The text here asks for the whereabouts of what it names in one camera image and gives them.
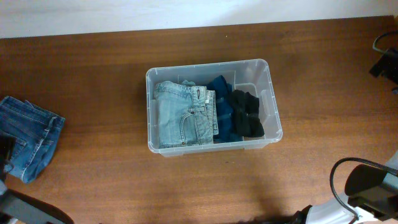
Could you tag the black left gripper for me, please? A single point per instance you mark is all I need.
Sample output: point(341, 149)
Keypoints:
point(5, 149)

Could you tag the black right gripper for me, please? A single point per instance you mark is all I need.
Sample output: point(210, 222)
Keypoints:
point(388, 68)

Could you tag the dark blue jeans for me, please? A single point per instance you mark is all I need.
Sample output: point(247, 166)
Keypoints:
point(36, 131)

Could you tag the dark grey garment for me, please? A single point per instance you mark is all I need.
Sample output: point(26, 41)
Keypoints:
point(246, 114)

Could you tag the blue garment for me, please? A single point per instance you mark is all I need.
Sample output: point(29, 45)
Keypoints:
point(224, 111)

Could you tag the light blue jeans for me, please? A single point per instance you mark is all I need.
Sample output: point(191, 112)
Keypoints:
point(187, 115)

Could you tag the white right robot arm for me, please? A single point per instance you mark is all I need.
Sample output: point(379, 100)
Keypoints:
point(370, 195)

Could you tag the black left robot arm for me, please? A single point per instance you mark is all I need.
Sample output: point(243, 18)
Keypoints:
point(16, 206)

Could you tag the clear plastic storage bin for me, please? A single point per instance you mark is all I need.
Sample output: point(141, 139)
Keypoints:
point(251, 76)

